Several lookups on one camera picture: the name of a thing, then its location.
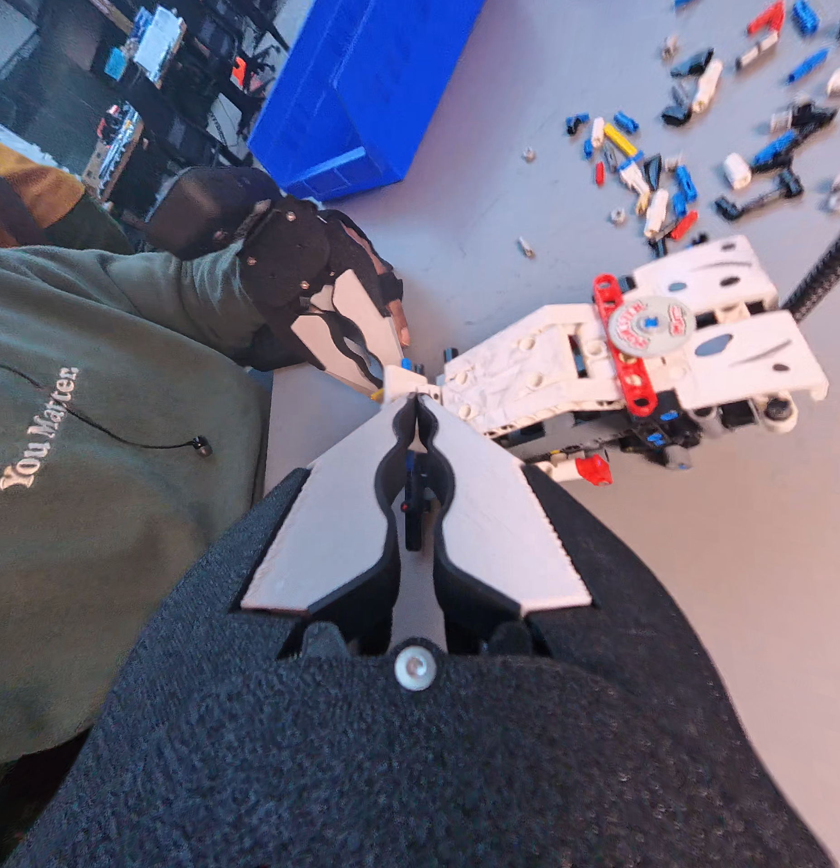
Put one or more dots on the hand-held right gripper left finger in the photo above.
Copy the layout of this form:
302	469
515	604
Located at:
325	542

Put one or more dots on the cluttered black storage rack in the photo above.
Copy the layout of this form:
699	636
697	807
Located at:
189	102

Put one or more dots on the person's left forearm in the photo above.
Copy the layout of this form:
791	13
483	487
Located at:
189	298

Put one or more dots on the person's green sweatshirt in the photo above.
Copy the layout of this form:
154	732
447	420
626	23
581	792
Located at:
121	542

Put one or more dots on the pile of small brick pieces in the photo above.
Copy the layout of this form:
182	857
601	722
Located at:
703	85

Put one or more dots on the blue plastic bin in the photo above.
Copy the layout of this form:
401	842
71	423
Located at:
366	88

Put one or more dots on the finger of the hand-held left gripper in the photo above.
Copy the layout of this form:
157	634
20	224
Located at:
325	346
366	312

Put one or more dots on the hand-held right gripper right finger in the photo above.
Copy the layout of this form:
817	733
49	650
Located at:
508	536

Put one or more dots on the white toy brick model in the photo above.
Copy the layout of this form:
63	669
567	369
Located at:
528	366

